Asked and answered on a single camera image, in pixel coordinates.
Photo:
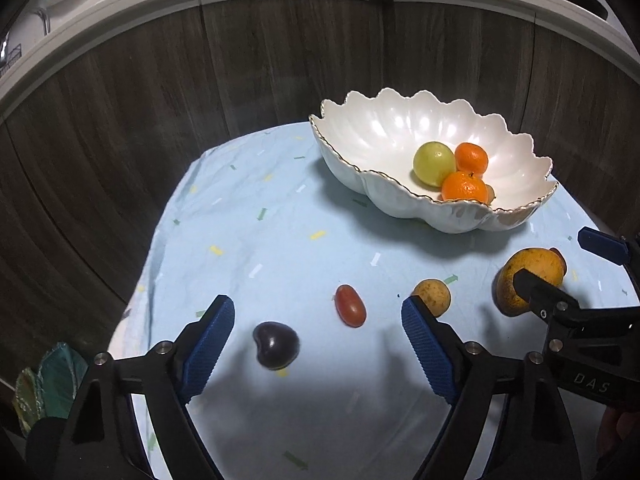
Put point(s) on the light blue patterned cloth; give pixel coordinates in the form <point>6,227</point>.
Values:
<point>300,240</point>

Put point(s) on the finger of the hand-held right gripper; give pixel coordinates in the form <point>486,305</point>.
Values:
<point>602,242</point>
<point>542,297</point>

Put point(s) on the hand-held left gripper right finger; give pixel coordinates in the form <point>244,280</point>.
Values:
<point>430,355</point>

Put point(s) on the white scalloped bowl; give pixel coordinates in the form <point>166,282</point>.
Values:
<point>380,135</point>

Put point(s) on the dark purple plum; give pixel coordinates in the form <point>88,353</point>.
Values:
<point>276,345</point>

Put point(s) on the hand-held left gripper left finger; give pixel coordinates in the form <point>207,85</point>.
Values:
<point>207,347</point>

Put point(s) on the green apple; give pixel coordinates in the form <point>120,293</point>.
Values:
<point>432,162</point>

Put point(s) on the dark wood cabinet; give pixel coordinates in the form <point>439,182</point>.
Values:
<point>150,110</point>

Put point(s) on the red grape tomato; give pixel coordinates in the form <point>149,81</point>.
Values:
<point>350,306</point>

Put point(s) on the orange mandarin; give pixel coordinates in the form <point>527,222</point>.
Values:
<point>462,189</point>
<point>472,157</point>

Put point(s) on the person's right hand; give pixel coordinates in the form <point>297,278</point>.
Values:
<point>620,427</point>

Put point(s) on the yellow mango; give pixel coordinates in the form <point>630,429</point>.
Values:
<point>525,265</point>

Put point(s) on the brown longan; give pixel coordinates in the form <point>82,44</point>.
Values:
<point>490,193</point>
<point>434,296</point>

